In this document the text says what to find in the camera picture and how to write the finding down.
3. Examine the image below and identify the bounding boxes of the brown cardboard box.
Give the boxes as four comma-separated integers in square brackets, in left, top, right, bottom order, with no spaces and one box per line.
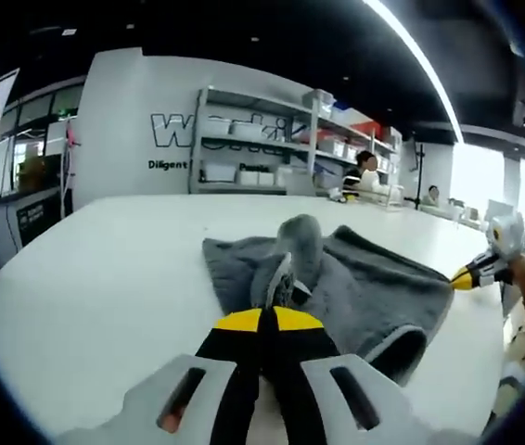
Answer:
[17,157,46,192]

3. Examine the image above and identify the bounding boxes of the black cabinet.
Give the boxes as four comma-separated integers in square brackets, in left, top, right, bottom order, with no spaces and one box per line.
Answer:
[14,188,67,249]

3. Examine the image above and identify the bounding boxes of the white hanging cables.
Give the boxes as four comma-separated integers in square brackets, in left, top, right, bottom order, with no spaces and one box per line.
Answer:
[60,143,78,219]

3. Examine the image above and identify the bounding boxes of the grey towel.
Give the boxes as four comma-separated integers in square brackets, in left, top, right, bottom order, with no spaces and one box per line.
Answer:
[201,213,456,388]

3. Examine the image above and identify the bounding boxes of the grey metal shelf rack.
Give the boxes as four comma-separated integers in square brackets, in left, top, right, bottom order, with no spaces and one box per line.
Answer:
[189,85,403,196]

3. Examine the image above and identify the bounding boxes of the black tripod stand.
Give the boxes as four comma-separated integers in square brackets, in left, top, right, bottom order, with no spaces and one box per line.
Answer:
[403,141,427,210]

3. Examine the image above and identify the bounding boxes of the pink hanging item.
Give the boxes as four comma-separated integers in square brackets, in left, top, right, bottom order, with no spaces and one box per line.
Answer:
[65,118,81,149]

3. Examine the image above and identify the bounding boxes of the group of white storage bins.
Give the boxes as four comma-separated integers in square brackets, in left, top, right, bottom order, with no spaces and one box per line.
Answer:
[199,90,401,186]

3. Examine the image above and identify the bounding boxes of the ceiling light strip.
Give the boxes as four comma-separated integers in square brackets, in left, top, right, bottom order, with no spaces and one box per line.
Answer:
[363,0,467,146]

